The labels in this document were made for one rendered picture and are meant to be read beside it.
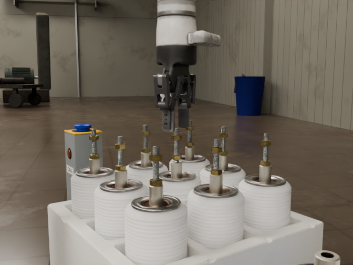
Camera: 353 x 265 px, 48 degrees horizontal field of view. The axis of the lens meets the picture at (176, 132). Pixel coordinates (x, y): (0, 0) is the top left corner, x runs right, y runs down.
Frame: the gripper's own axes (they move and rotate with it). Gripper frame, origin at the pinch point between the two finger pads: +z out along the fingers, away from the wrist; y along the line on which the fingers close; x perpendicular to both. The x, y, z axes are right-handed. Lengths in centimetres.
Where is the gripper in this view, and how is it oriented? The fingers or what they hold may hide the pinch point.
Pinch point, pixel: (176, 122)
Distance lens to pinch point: 74.4
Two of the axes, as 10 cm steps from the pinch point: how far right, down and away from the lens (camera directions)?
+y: -4.2, 1.3, -9.0
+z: 0.0, 9.9, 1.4
